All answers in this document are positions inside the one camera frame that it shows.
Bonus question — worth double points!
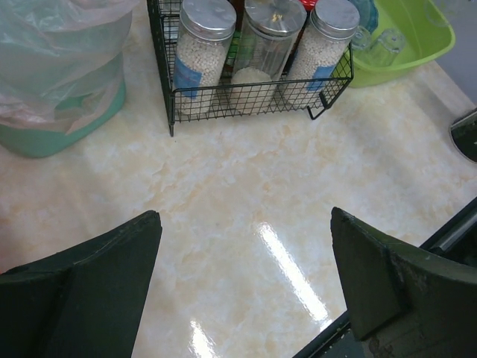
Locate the teal ceramic plate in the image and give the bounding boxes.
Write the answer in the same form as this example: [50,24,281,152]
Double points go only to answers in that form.
[350,0,379,34]

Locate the green bin with plastic bag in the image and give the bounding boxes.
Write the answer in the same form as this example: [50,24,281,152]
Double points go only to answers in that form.
[1,1,136,158]

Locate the silver lid spice jar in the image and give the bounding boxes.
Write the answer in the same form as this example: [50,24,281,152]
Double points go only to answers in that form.
[172,0,236,116]

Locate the dark jar at right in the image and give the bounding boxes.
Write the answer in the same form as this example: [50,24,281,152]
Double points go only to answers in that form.
[449,109,477,163]

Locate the upturned wine glass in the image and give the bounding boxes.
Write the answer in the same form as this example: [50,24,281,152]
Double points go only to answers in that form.
[230,1,306,115]

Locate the green plastic tub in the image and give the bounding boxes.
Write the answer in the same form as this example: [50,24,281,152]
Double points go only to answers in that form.
[350,0,455,88]

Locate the black wire rack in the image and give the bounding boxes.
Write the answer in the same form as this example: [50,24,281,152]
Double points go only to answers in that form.
[147,1,354,136]

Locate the red lid sauce jar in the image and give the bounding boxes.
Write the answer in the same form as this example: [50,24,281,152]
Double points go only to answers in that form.
[300,0,318,12]

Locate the small glass bowl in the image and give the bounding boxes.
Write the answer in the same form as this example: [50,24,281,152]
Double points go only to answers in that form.
[351,25,371,52]

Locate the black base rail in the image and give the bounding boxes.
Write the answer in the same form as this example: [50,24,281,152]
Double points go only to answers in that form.
[294,197,477,358]

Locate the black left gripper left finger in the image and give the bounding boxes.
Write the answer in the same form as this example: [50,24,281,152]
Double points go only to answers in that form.
[1,210,162,357]

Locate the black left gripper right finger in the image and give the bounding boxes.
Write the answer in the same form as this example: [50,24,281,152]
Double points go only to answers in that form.
[329,207,477,358]

